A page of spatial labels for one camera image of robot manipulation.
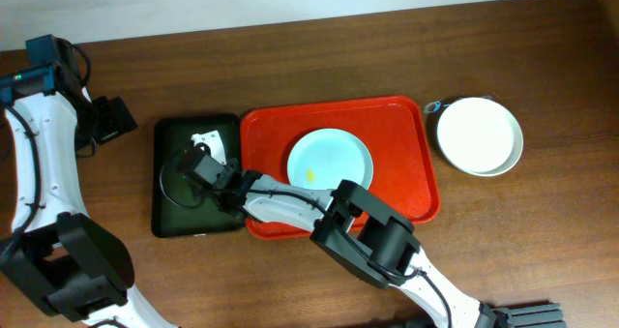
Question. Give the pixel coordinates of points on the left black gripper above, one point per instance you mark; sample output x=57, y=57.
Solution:
x=106, y=120

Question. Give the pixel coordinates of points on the light blue plate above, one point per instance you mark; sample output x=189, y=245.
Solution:
x=321, y=159

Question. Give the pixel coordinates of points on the red plastic tray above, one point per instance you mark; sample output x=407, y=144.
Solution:
x=391, y=127

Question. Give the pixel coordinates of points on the white cream plate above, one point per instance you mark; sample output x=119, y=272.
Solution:
x=480, y=137

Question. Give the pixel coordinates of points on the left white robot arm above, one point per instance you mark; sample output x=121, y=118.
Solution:
x=57, y=256

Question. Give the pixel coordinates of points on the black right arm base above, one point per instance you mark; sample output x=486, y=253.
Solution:
x=537, y=316

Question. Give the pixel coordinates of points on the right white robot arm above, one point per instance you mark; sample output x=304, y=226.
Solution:
x=359, y=231

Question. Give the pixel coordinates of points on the dark green tray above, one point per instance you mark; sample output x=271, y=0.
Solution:
x=178, y=208

